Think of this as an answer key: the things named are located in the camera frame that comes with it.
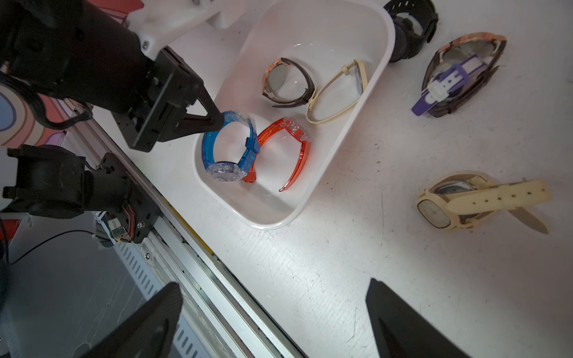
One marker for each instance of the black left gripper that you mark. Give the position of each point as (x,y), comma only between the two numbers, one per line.
(160,111)

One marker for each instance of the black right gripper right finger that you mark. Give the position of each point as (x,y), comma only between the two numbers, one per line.
(400,331)

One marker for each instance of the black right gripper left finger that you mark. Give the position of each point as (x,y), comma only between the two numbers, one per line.
(149,332)

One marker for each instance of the dark brown leather watch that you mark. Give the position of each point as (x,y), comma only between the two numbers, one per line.
(287,84)

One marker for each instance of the red transparent watch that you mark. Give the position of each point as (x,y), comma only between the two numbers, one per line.
(285,145)

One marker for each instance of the cream square face watch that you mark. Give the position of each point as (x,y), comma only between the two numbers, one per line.
(464,200)

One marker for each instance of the beige strap watch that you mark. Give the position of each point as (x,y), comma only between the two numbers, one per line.
(339,95)

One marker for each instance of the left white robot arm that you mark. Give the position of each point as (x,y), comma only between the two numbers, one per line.
(63,57)

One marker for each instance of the white plastic storage box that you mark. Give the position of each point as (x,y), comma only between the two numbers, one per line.
(321,36)

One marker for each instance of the black smart watch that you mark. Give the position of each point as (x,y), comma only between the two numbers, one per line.
(415,24)

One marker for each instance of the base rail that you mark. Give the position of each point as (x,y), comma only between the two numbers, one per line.
(219,317)

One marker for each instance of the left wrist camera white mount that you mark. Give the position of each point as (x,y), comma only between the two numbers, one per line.
(158,23)

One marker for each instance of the brown purple strap watch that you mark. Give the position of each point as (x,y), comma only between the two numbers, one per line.
(458,71)

